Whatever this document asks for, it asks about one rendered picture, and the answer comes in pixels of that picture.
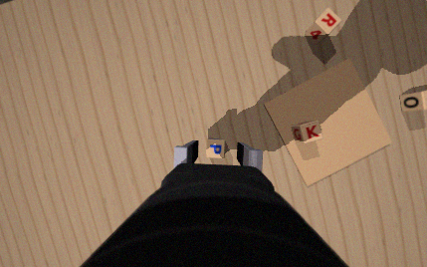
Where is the tan square mat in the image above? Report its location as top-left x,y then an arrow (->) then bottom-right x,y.
264,58 -> 392,186

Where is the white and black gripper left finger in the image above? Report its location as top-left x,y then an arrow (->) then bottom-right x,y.
174,140 -> 199,167

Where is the beige letter block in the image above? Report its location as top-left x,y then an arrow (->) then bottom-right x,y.
399,90 -> 427,112
292,121 -> 323,143
206,138 -> 225,158
305,8 -> 341,45

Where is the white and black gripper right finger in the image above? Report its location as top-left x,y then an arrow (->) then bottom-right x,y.
237,142 -> 263,172

